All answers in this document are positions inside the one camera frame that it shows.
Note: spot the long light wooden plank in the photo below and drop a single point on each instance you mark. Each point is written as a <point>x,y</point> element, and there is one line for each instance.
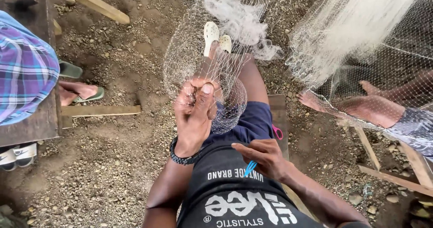
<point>96,4</point>

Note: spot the person's right hand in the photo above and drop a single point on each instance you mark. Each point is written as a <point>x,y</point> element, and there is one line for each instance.
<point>270,158</point>

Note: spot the wooden bench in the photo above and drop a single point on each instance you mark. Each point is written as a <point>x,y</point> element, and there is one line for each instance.
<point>279,113</point>

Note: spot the white perforated clog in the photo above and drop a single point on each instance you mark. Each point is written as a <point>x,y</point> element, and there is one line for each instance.
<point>210,35</point>
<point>225,42</point>

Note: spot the pair of white sandals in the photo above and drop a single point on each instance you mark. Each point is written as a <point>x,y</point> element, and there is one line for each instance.
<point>17,155</point>

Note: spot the navy blue shorts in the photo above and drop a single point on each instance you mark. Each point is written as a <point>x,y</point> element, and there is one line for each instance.
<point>252,123</point>

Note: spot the black printed t-shirt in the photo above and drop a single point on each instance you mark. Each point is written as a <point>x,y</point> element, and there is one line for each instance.
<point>233,194</point>

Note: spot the short light wooden plank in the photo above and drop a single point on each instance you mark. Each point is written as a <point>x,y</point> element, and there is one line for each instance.
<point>101,110</point>

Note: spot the dark wooden table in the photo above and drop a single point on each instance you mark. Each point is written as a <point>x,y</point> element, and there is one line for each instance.
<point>33,126</point>

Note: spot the white monofilament fishing net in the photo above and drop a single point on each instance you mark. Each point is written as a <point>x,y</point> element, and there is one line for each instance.
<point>338,28</point>

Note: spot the person's left hand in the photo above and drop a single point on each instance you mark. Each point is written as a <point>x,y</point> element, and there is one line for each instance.
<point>192,126</point>

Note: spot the blue netting needle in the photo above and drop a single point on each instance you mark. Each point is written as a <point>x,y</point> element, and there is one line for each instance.
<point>250,168</point>

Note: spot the green flip-flop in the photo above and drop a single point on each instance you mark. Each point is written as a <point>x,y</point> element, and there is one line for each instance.
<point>93,96</point>
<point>70,70</point>

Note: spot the wooden frame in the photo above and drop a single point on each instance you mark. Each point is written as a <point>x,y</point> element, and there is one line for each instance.
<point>395,173</point>

